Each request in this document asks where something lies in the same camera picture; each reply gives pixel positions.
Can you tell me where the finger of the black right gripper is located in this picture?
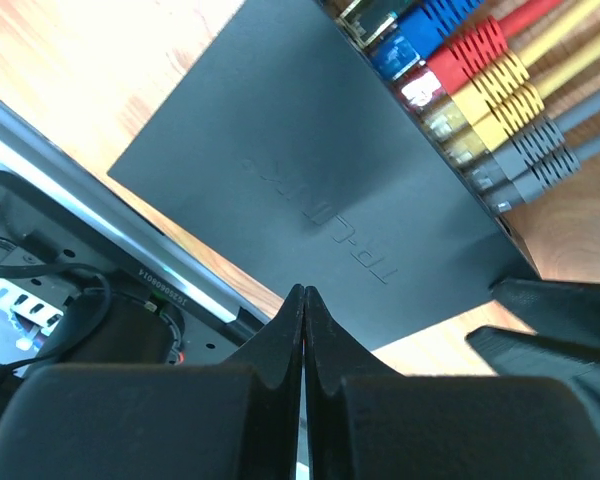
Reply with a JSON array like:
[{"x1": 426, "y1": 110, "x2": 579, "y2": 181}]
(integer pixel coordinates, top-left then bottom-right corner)
[
  {"x1": 465, "y1": 326, "x2": 600, "y2": 436},
  {"x1": 491, "y1": 278, "x2": 600, "y2": 340}
]

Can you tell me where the black network switch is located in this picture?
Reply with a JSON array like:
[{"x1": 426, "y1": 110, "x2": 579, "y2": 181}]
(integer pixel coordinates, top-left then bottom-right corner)
[{"x1": 109, "y1": 1, "x2": 535, "y2": 349}]

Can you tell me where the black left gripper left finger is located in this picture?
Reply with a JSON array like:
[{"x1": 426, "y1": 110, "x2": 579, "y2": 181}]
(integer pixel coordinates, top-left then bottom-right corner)
[{"x1": 0, "y1": 286, "x2": 305, "y2": 479}]

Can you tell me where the black braided ethernet cable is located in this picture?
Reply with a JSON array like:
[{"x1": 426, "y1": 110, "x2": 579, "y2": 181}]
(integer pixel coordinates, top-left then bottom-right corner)
[{"x1": 337, "y1": 0, "x2": 414, "y2": 49}]

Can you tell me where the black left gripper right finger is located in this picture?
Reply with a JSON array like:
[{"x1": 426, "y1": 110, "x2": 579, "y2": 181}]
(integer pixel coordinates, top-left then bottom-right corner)
[{"x1": 304, "y1": 287, "x2": 600, "y2": 479}]

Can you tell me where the blue ethernet cable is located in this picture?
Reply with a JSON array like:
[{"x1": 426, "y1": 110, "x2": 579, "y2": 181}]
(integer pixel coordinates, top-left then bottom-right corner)
[{"x1": 369, "y1": 0, "x2": 486, "y2": 81}]

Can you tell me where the yellow ethernet cable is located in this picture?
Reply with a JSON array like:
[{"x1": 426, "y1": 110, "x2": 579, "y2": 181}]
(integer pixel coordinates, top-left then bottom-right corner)
[
  {"x1": 422, "y1": 0, "x2": 600, "y2": 136},
  {"x1": 439, "y1": 22, "x2": 600, "y2": 164}
]

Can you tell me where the red ethernet cable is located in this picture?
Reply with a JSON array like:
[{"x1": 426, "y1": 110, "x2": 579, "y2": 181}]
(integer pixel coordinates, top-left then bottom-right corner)
[{"x1": 399, "y1": 0, "x2": 566, "y2": 109}]

